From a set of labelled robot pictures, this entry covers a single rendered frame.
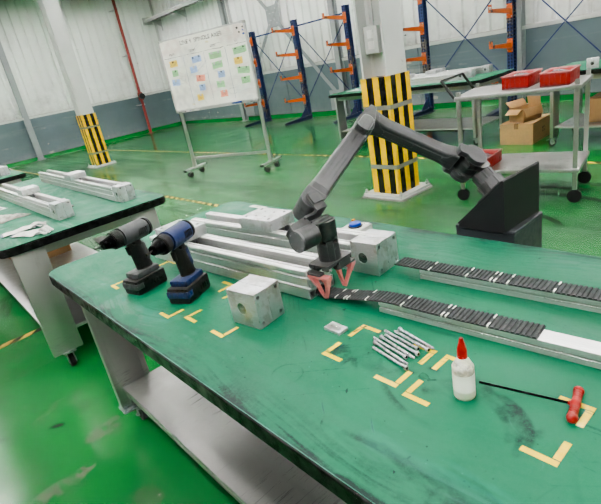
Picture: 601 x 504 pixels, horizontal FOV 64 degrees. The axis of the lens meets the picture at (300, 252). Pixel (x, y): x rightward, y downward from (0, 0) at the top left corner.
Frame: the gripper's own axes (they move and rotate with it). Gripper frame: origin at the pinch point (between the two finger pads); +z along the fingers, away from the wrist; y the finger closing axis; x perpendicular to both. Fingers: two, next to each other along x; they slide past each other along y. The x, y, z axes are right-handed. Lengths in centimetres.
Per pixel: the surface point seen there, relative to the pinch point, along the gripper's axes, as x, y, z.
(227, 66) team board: -468, -359, -66
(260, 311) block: -6.4, 20.6, -2.6
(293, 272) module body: -9.5, 4.8, -5.4
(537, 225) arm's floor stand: 26, -71, 6
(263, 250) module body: -29.1, -2.4, -6.0
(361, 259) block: -1.6, -14.3, -2.2
